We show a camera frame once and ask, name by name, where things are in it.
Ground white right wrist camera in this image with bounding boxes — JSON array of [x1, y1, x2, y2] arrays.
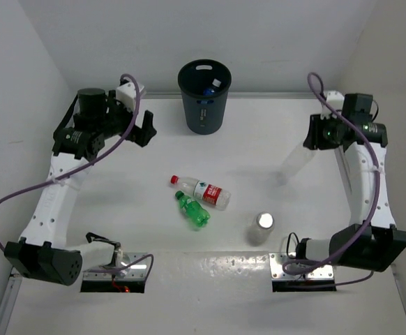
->
[[321, 91, 345, 119]]

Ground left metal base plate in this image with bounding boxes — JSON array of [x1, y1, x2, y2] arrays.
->
[[80, 252, 154, 294]]

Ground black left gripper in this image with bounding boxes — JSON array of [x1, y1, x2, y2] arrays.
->
[[95, 90, 155, 147]]

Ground clear bottle blue cap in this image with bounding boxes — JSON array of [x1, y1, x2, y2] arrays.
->
[[277, 142, 316, 186]]

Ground blue label water bottle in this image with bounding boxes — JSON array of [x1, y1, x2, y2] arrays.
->
[[203, 78, 221, 96]]

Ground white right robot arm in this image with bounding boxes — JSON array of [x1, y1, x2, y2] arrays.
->
[[296, 91, 406, 272]]

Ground metal base plate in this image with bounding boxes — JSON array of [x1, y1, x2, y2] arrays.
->
[[269, 252, 336, 292], [80, 252, 154, 294]]

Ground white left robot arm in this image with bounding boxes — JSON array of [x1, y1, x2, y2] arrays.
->
[[16, 98, 323, 289]]

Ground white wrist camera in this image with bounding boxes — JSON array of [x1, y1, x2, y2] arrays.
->
[[115, 82, 137, 112], [321, 91, 345, 119]]

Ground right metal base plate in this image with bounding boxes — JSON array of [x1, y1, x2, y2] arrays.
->
[[269, 252, 336, 292]]

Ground dark grey plastic bin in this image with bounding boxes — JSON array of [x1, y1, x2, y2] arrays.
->
[[177, 59, 232, 135]]

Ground red label clear bottle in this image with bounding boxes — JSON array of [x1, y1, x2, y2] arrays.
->
[[170, 175, 231, 210]]

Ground green plastic soda bottle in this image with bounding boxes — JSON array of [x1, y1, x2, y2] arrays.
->
[[174, 191, 211, 229]]

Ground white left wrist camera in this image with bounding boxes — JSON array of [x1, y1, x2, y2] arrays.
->
[[115, 82, 137, 112]]

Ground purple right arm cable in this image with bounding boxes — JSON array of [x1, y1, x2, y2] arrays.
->
[[282, 72, 382, 288]]

